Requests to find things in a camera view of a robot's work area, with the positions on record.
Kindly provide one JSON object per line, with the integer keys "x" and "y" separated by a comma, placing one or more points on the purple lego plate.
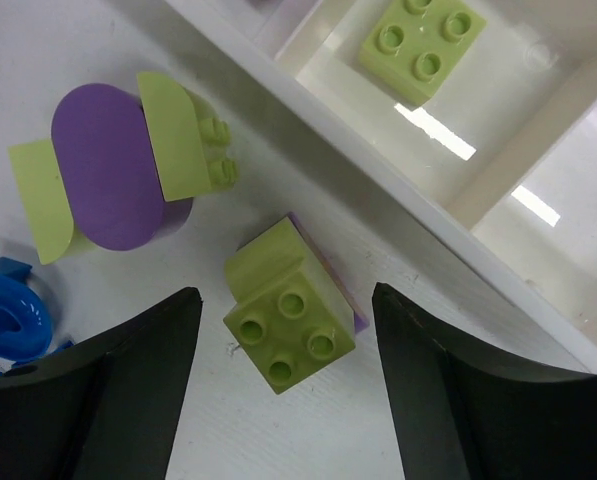
{"x": 361, "y": 320}

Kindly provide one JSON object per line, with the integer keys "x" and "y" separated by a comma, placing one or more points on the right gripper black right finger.
{"x": 465, "y": 409}

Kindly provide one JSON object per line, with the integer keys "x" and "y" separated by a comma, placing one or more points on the blue arch lego piece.
{"x": 26, "y": 327}

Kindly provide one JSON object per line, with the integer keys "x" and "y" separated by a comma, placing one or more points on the purple oval lego piece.
{"x": 101, "y": 141}

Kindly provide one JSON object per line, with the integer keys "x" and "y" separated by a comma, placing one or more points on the green square lego brick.
{"x": 415, "y": 45}

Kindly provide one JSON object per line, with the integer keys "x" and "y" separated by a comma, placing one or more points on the green curved lego piece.
{"x": 43, "y": 195}

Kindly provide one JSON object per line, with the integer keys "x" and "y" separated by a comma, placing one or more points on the white divided sorting tray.
{"x": 500, "y": 164}

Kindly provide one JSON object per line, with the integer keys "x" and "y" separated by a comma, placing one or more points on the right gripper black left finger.
{"x": 107, "y": 407}

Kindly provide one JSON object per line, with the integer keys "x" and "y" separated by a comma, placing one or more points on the green lego brick with step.
{"x": 290, "y": 317}

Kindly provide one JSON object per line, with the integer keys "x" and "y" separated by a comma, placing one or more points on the green curved lego with studs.
{"x": 189, "y": 140}

